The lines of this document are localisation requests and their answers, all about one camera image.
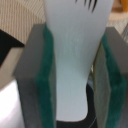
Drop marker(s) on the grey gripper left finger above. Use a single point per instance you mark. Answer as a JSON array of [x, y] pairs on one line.
[[35, 74]]

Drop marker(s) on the white toy spatula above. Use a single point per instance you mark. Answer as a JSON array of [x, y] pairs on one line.
[[77, 27]]

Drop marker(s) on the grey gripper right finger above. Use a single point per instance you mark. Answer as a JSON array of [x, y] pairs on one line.
[[110, 79]]

